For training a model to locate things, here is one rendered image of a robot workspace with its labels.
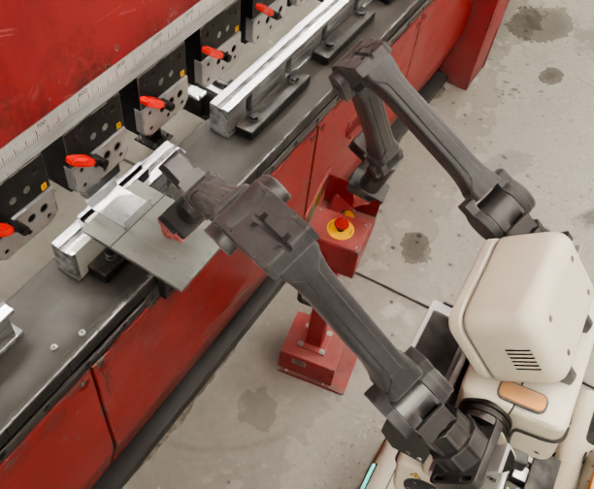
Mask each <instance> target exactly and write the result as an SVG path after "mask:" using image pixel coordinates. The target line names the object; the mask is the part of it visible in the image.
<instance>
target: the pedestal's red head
mask: <svg viewBox="0 0 594 489"><path fill-rule="evenodd" d="M329 172H331V166H329V168H328V170H327V172H326V174H325V176H324V178H323V180H322V182H321V184H320V186H319V188H318V190H317V191H316V193H315V195H314V197H313V200H312V202H311V204H310V206H309V208H308V210H307V212H306V214H305V216H304V220H305V221H307V217H308V214H309V212H310V209H311V207H312V205H313V204H314V203H315V199H316V197H317V194H318V192H319V190H320V188H321V187H322V188H323V184H324V182H325V179H326V177H327V175H328V173H329ZM348 183H349V180H347V179H342V178H339V177H336V176H333V175H329V180H328V184H327V186H326V188H325V192H324V198H323V201H322V203H321V205H320V206H316V208H315V210H314V212H313V215H312V217H311V219H310V221H309V224H310V225H311V226H312V227H313V229H314V230H315V231H316V233H317V234H318V235H319V239H318V240H316V241H317V243H318V244H319V249H320V251H321V253H322V255H323V257H324V259H325V261H326V263H327V264H328V266H329V267H330V269H331V270H332V272H334V273H337V274H340V275H343V276H345V277H350V278H353V276H354V274H355V272H356V269H357V267H358V264H359V262H360V259H361V257H362V254H363V252H364V249H365V247H366V245H367V242H368V241H369V238H370V236H371V233H372V231H373V228H374V226H375V222H376V217H377V215H378V211H379V207H380V202H378V201H376V200H374V199H372V201H371V203H370V204H369V205H361V206H358V207H353V203H354V199H353V194H352V193H350V192H349V191H347V185H348ZM342 210H348V211H351V212H352V213H353V215H354V218H353V217H350V216H347V215H344V214H342V213H341V211H342ZM338 217H344V218H346V219H347V220H348V221H349V222H350V223H351V224H352V225H353V227H354V233H353V235H352V236H351V237H350V238H349V239H347V240H337V239H334V238H333V237H331V236H330V235H329V233H328V232H327V224H328V223H329V222H330V221H331V220H332V219H335V218H338Z"/></svg>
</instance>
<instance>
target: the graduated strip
mask: <svg viewBox="0 0 594 489"><path fill-rule="evenodd" d="M219 1H220V0H202V1H201V2H200V3H198V4H197V5H195V6H194V7H193V8H191V9H190V10H189V11H187V12H186V13H185V14H183V15H182V16H180V17H179V18H178V19H176V20H175V21H174V22H172V23H171V24H170V25H168V26H167V27H165V28H164V29H163V30H161V31H160V32H159V33H157V34H156V35H155V36H153V37H152V38H151V39H149V40H148V41H147V42H145V43H144V44H143V45H141V46H140V47H139V48H137V49H136V50H134V51H133V52H131V53H130V54H129V55H127V56H126V57H125V58H123V59H122V60H121V61H119V62H118V63H117V64H116V65H115V66H114V67H112V68H111V69H110V70H108V71H107V72H106V73H104V74H103V75H102V76H100V77H99V78H97V79H96V80H95V81H93V82H92V83H90V84H89V85H88V86H86V87H85V88H84V89H82V90H81V91H80V92H78V93H77V94H76V95H74V96H73V97H72V98H70V99H69V100H67V101H66V102H65V103H63V104H62V105H61V106H59V107H58V108H57V109H55V110H54V111H53V112H51V113H50V114H48V115H47V116H46V117H44V118H43V119H42V120H40V121H39V122H38V123H36V124H35V125H33V126H32V127H31V128H29V129H28V130H27V131H25V132H24V133H23V134H21V135H20V136H19V137H17V138H16V139H15V140H13V141H12V142H11V143H9V144H8V145H7V146H5V147H3V148H2V149H1V150H0V168H1V167H2V166H4V165H5V164H6V163H8V162H9V161H10V160H12V159H13V158H14V157H16V156H17V155H18V154H19V153H21V152H22V151H23V150H25V149H26V148H27V147H29V146H30V145H32V144H33V143H34V142H36V141H37V140H38V139H40V138H41V137H42V136H43V135H45V134H46V133H47V132H49V130H50V129H52V128H53V127H54V126H56V125H57V124H58V123H60V122H61V121H62V120H63V119H65V118H66V117H67V116H69V115H70V114H72V113H73V112H74V111H76V110H77V109H78V108H80V107H81V106H82V105H83V104H85V103H86V102H87V101H89V100H90V99H91V98H93V97H94V96H95V95H97V94H98V93H99V92H101V91H102V90H103V89H105V88H106V87H107V86H108V85H110V84H111V83H112V82H114V81H115V80H117V79H118V78H119V77H121V76H122V75H123V74H125V73H126V72H127V71H128V70H130V69H131V68H132V67H134V66H135V65H136V64H138V63H139V62H140V61H142V60H143V59H144V58H146V57H147V56H148V55H150V54H151V53H152V52H153V51H155V50H156V49H158V48H159V47H160V46H162V45H163V44H164V43H166V42H167V41H168V40H170V39H171V38H172V37H173V36H175V35H176V34H177V33H179V32H180V31H181V30H183V29H184V28H185V27H186V26H187V25H188V24H190V23H191V22H192V21H194V20H195V19H196V18H197V17H199V16H200V15H202V14H203V13H204V12H206V11H207V10H208V9H210V8H211V7H212V6H214V5H215V4H216V3H217V2H219Z"/></svg>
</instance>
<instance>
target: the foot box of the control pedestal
mask: <svg viewBox="0 0 594 489"><path fill-rule="evenodd" d="M310 318H311V316H310V315H309V314H307V313H304V312H301V311H298V312H297V314H296V316H295V318H294V321H293V323H292V325H291V327H290V329H289V332H288V334H287V336H286V338H285V340H284V343H283V345H282V347H281V349H280V359H279V363H278V366H277V371H280V372H282V373H285V374H287V375H292V376H294V377H297V378H299V379H302V380H304V381H306V382H309V383H311V384H314V385H316V386H319V387H321V388H324V389H327V390H329V391H332V392H334V393H337V394H339V395H344V394H345V392H346V389H347V385H348V382H349V380H350V377H351V374H352V371H353V369H354V366H355V363H356V361H357V357H356V355H355V354H354V353H353V352H352V351H351V350H350V349H349V348H348V347H347V345H346V344H345V343H344V342H343V341H342V340H341V339H340V338H339V336H338V335H337V334H336V333H335V332H334V331H333V330H332V329H331V328H330V327H329V325H328V324H327V329H326V330H328V331H331V332H333V335H332V337H331V340H330V342H329V344H328V346H327V349H326V351H325V354H324V356H322V355H319V354H317V353H314V352H312V351H309V350H307V349H305V348H302V347H299V346H297V343H298V341H299V339H300V337H301V335H302V332H303V330H304V328H305V325H306V323H307V322H308V323H310Z"/></svg>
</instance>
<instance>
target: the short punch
mask: <svg viewBox="0 0 594 489"><path fill-rule="evenodd" d="M119 172H120V169H119V164H117V165H116V166H115V167H114V168H113V169H112V170H111V171H109V172H108V173H107V174H106V175H105V176H104V177H102V178H101V179H100V180H99V181H98V182H96V183H95V184H94V185H93V186H92V187H91V188H90V189H88V190H87V191H86V192H85V193H81V196H82V197H84V200H85V204H88V203H89V202H90V201H91V200H92V199H93V198H94V197H95V196H97V195H98V194H99V193H100V192H101V191H102V190H103V189H105V188H106V187H107V186H108V185H109V184H110V183H111V182H113V181H114V180H115V179H116V178H117V177H118V175H117V174H118V173H119Z"/></svg>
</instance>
